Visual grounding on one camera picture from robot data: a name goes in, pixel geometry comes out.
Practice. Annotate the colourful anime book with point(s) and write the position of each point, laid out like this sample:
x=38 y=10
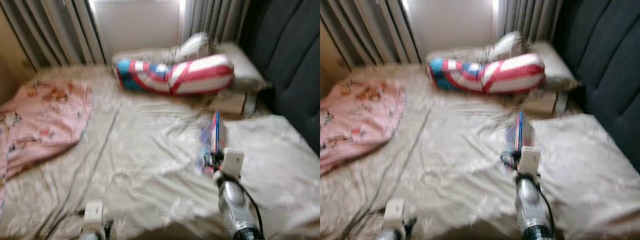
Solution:
x=216 y=135
x=520 y=132

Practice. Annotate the beige floral bedsheet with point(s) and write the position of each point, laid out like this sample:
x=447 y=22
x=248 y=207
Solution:
x=450 y=160
x=140 y=150

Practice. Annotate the pink cartoon print blanket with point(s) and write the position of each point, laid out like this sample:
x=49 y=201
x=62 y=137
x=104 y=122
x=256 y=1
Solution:
x=45 y=115
x=360 y=112

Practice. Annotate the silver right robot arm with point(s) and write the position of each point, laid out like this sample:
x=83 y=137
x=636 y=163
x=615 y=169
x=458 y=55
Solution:
x=530 y=210
x=232 y=205

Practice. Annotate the brown cardboard box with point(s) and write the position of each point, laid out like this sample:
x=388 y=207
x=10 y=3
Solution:
x=230 y=104
x=542 y=102
x=12 y=65
x=327 y=65

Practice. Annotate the red white blue shield pillow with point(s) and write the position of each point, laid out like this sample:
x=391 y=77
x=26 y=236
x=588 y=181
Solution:
x=515 y=72
x=200 y=75

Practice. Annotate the beige pillow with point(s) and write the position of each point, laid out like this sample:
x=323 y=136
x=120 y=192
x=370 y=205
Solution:
x=550 y=65
x=240 y=65

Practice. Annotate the grey pleated curtain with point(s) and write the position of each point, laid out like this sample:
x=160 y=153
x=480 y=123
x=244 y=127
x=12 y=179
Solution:
x=220 y=20
x=50 y=30
x=365 y=30
x=530 y=17

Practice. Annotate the white frosted window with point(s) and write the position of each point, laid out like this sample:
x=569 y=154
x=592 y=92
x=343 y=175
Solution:
x=450 y=25
x=135 y=25

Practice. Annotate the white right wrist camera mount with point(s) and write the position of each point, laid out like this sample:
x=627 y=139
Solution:
x=529 y=160
x=233 y=161

